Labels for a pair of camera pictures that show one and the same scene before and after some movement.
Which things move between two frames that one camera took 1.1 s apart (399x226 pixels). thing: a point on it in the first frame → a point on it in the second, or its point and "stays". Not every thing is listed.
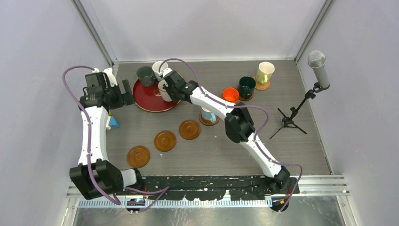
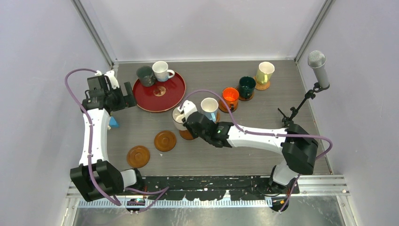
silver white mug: (164, 92) → (177, 117)
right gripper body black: (172, 92) → (195, 133)
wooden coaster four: (165, 141) stays
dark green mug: (246, 86) stays
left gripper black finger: (127, 97) stays
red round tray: (148, 98) stays
